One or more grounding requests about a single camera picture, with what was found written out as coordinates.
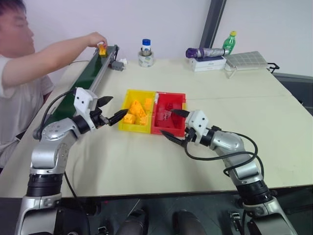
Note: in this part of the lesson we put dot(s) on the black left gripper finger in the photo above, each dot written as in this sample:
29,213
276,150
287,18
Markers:
117,117
105,100

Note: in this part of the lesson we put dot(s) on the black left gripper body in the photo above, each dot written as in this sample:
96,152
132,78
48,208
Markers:
99,117

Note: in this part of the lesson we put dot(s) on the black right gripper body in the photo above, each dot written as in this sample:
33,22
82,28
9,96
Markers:
191,135

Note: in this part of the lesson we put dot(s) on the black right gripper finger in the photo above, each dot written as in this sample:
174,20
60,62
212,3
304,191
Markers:
174,139
182,113

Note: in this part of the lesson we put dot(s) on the yellow toy block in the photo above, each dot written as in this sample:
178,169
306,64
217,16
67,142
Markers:
129,119
102,51
143,120

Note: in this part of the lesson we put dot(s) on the person's bare right forearm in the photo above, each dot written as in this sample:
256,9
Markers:
53,55

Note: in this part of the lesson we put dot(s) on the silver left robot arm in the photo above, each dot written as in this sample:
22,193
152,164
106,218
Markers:
46,151

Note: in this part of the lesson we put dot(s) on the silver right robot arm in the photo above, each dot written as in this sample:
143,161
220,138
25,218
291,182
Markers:
234,149

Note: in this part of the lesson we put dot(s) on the green conveyor belt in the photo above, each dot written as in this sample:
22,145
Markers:
90,73

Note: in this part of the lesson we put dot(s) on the grey conveyor motor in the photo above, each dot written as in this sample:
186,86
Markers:
118,65

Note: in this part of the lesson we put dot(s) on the person's right hand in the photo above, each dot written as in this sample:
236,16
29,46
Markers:
97,39

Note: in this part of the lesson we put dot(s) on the red toy block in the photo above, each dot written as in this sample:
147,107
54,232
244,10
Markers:
163,115

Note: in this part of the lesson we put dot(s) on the red plastic bin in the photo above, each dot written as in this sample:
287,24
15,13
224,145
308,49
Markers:
171,96

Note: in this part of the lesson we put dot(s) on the large yellow wedge block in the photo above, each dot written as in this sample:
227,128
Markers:
137,107

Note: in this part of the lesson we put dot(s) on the yellow plastic bin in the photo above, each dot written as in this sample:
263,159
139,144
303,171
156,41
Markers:
130,94

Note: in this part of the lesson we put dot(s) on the small white plug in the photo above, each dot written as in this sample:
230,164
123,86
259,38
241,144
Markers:
123,61

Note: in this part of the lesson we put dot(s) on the white flat box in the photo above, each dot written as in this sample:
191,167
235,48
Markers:
207,64

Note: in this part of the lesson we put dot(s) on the white tape roll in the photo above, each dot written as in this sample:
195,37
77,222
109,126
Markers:
146,61

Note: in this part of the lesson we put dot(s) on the purple and grey folded umbrella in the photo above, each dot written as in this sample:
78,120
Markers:
207,52

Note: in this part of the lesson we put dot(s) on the white bottle with blue cap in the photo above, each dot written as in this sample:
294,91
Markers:
146,45

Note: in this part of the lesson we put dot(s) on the person in white shirt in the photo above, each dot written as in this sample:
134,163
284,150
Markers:
17,98

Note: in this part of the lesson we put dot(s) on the dark rounded shape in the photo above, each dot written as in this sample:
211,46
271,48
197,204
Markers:
188,224
133,222

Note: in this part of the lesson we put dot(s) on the green plastic bottle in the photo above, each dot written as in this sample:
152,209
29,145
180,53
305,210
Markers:
230,41

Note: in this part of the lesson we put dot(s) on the dark grey pillar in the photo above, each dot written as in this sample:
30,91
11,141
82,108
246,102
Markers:
212,22

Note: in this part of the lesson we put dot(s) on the dark grey furniture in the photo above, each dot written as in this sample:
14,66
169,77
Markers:
296,85

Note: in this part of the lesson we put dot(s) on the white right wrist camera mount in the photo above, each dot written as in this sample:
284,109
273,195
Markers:
198,121

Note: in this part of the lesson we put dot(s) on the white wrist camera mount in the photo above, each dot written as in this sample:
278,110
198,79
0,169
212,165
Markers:
198,121
82,99

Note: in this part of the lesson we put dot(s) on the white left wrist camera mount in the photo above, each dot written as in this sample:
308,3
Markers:
82,99

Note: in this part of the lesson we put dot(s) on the black frame object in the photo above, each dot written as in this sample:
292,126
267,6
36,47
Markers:
274,67

